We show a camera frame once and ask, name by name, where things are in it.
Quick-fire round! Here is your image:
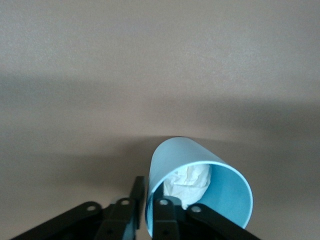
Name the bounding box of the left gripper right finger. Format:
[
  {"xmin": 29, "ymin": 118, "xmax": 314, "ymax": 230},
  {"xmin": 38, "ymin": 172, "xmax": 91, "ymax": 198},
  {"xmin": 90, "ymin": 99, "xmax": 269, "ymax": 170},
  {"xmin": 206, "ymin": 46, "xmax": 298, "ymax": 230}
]
[{"xmin": 152, "ymin": 196, "xmax": 263, "ymax": 240}]

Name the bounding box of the blue cup holding tissue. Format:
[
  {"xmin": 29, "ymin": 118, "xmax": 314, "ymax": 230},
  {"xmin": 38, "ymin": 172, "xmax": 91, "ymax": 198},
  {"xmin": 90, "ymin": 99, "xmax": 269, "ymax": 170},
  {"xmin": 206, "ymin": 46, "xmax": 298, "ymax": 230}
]
[{"xmin": 144, "ymin": 136, "xmax": 253, "ymax": 238}]

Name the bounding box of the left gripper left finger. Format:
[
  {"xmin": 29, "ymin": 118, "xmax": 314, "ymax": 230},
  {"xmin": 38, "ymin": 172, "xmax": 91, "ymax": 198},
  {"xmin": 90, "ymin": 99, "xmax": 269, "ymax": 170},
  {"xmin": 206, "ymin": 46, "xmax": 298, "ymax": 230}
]
[{"xmin": 9, "ymin": 175, "xmax": 146, "ymax": 240}]

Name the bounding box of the crumpled white tissue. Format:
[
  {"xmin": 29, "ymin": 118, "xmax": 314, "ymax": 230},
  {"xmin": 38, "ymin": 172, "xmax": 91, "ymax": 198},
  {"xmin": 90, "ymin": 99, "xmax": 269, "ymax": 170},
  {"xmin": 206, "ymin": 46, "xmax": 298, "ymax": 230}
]
[{"xmin": 162, "ymin": 163, "xmax": 213, "ymax": 210}]

